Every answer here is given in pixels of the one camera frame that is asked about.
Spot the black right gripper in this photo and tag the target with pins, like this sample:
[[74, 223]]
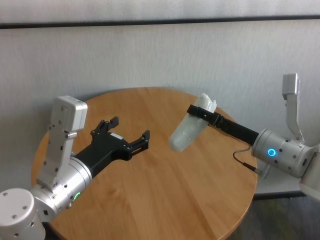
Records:
[[237, 130]]

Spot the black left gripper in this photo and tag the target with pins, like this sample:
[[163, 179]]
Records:
[[107, 147]]

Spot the white sandbag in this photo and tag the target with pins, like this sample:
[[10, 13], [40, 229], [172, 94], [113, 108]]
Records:
[[185, 135]]

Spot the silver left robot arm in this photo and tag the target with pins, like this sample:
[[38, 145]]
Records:
[[72, 180]]

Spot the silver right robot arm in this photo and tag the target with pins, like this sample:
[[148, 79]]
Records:
[[287, 155]]

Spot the black baseboard strip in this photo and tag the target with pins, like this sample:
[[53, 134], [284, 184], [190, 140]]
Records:
[[275, 195]]

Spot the black wall rail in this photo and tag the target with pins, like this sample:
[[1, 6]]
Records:
[[150, 22]]

